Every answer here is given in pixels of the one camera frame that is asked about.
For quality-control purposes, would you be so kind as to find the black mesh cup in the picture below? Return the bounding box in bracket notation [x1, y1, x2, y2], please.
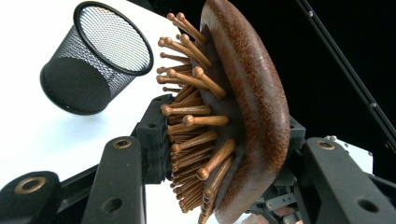
[39, 0, 155, 116]

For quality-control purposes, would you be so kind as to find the brown wooden hair brush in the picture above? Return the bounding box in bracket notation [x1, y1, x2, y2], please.
[155, 0, 292, 224]

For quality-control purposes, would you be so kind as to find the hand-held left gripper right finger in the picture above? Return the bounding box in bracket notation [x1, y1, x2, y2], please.
[279, 115, 308, 188]

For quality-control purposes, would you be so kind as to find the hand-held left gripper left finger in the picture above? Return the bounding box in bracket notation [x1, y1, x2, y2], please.
[134, 92, 176, 185]

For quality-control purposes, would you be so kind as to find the black metal frame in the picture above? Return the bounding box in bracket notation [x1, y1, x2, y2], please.
[293, 0, 396, 150]

